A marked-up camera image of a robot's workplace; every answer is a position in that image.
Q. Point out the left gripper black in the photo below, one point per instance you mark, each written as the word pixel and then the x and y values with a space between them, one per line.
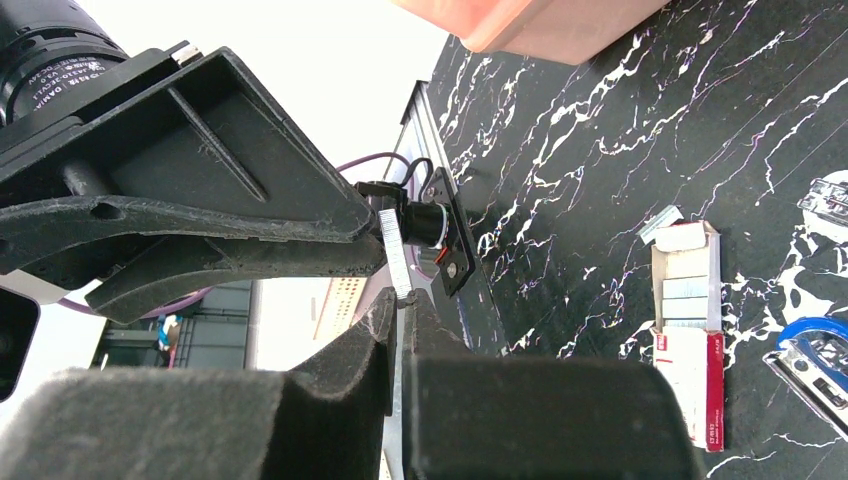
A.
pixel 95 144

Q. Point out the dark storage crate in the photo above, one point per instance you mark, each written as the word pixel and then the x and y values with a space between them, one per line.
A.
pixel 209 334

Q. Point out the silver staple strip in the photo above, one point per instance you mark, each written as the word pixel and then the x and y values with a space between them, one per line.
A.
pixel 394 249

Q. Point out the pink plastic storage box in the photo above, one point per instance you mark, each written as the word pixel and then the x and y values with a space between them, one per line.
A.
pixel 565 31

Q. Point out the loose small staple strip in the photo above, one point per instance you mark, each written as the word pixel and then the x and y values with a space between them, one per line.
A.
pixel 665 218

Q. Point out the red white staple box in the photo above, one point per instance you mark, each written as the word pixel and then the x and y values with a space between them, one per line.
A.
pixel 688 332

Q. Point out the beige small stapler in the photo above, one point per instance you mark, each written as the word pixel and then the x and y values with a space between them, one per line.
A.
pixel 824 206

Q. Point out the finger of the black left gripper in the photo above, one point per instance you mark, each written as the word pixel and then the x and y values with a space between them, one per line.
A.
pixel 177 266

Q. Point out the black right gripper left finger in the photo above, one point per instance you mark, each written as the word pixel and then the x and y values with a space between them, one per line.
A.
pixel 323 419

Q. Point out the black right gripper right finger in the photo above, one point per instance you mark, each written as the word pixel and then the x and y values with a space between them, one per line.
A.
pixel 471 416

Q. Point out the blue stapler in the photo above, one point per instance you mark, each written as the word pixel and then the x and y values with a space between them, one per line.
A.
pixel 811 358

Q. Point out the black motor on base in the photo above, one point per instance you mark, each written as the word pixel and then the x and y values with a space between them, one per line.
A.
pixel 423 212

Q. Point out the pink perforated basket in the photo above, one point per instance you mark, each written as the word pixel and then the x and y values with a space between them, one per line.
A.
pixel 339 308

